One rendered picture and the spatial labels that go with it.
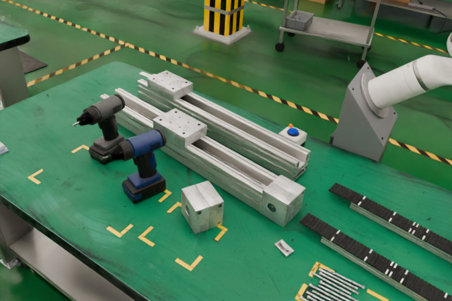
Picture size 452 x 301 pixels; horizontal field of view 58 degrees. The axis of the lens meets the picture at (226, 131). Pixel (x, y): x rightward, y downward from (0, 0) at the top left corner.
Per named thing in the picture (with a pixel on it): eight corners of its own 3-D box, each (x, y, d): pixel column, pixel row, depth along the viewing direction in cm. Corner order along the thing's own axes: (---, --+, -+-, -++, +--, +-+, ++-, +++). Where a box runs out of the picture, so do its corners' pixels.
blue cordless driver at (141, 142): (169, 189, 132) (168, 134, 119) (113, 215, 121) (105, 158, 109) (157, 177, 137) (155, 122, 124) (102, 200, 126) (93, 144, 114)
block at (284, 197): (304, 205, 130) (309, 183, 124) (283, 227, 122) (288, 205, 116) (281, 192, 134) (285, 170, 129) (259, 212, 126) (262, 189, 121)
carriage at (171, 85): (192, 97, 171) (193, 82, 167) (173, 106, 163) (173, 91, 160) (167, 84, 179) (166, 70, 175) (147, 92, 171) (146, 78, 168)
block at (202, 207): (229, 222, 122) (231, 199, 117) (194, 234, 117) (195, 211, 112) (214, 200, 129) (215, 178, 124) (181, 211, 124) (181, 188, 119)
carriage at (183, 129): (206, 140, 146) (206, 125, 142) (184, 154, 139) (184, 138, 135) (175, 123, 154) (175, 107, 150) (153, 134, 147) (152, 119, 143)
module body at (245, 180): (276, 196, 133) (280, 176, 128) (259, 212, 126) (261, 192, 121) (122, 105, 173) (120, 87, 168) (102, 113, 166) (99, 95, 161)
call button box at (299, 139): (305, 145, 157) (307, 132, 153) (291, 156, 150) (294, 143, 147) (287, 137, 161) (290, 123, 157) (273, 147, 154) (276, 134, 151)
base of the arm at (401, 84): (370, 67, 163) (415, 46, 150) (391, 109, 164) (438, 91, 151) (354, 80, 149) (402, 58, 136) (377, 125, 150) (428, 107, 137)
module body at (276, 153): (307, 169, 145) (311, 150, 140) (291, 183, 138) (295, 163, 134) (155, 90, 185) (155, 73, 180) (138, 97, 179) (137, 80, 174)
